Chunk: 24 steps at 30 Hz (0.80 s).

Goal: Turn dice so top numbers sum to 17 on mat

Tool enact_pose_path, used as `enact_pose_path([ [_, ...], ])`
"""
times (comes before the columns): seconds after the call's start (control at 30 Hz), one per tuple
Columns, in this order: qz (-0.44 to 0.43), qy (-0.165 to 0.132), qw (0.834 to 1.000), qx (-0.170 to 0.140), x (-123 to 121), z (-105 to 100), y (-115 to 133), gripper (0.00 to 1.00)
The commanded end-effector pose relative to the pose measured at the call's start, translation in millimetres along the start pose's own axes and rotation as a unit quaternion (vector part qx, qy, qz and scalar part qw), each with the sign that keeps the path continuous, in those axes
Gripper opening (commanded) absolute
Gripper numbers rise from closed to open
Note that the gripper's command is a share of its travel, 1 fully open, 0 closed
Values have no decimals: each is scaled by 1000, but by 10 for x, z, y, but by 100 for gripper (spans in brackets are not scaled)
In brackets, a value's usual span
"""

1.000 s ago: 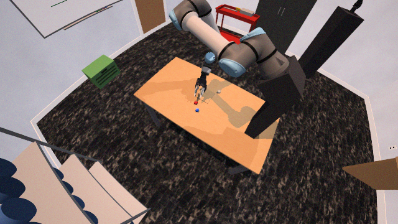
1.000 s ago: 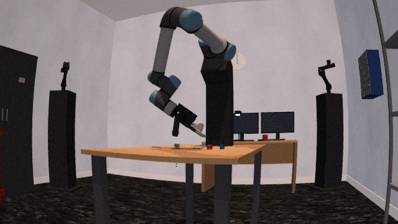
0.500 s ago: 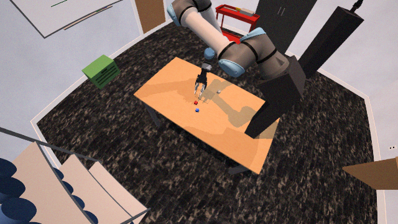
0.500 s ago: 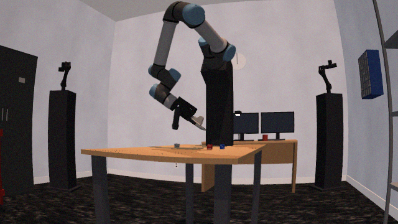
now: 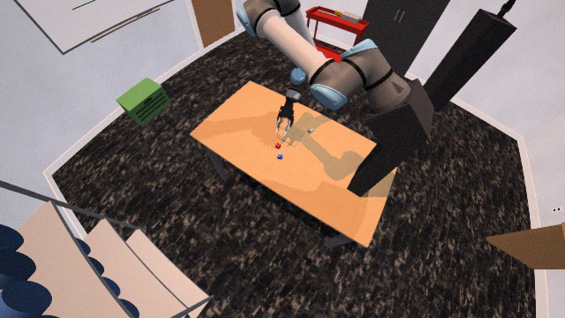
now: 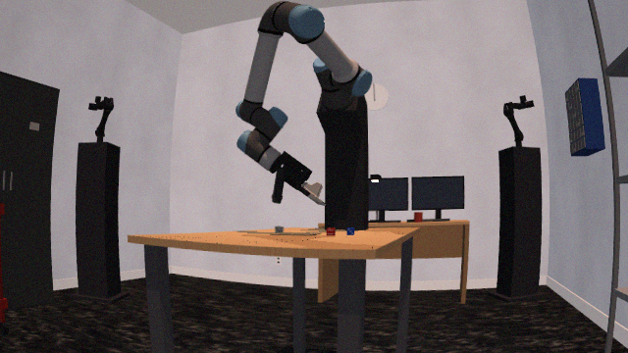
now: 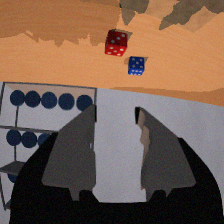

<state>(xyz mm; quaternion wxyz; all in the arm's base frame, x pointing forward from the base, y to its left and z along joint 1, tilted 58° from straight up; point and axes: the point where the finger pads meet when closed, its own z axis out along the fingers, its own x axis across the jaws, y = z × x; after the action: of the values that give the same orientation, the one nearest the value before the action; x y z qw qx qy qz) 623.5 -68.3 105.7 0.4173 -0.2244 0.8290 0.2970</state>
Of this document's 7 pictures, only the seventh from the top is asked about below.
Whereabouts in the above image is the dark blue die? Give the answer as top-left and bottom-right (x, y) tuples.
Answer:
(128, 57), (145, 76)

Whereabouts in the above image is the red die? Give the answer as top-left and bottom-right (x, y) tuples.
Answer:
(105, 31), (127, 56)

